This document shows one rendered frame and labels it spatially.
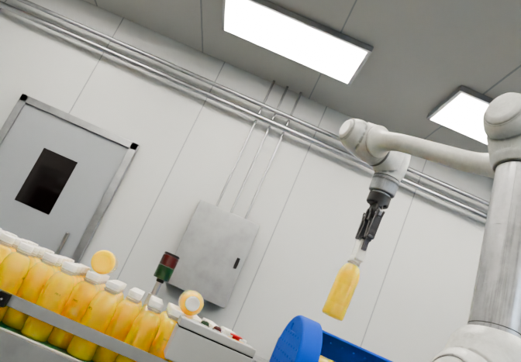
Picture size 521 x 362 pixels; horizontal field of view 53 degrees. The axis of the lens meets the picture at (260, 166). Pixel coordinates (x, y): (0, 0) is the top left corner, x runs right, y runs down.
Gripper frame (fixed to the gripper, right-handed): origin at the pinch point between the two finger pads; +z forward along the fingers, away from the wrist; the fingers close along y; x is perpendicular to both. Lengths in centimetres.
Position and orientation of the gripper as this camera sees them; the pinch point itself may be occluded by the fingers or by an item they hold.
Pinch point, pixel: (359, 250)
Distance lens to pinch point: 174.6
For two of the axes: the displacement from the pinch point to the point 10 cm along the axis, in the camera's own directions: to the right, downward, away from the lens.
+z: -3.9, 8.8, -2.5
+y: -1.8, 2.0, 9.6
